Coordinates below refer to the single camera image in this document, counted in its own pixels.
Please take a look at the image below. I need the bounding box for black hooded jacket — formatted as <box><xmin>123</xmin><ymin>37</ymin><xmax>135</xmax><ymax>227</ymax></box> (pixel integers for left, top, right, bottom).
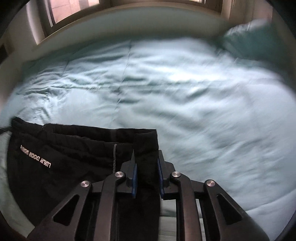
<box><xmin>6</xmin><ymin>118</ymin><xmax>160</xmax><ymax>240</ymax></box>

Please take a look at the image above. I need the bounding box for light blue quilted duvet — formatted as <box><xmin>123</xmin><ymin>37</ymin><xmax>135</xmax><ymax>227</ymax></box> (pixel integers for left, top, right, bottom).
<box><xmin>1</xmin><ymin>37</ymin><xmax>295</xmax><ymax>240</ymax></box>

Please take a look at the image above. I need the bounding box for light blue pillow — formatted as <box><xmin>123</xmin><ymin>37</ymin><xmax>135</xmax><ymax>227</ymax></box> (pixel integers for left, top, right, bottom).
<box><xmin>216</xmin><ymin>19</ymin><xmax>290</xmax><ymax>69</ymax></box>

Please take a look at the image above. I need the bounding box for wood framed window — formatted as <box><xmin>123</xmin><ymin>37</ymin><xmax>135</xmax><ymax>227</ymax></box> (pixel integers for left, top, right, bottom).
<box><xmin>36</xmin><ymin>1</ymin><xmax>232</xmax><ymax>37</ymax></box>

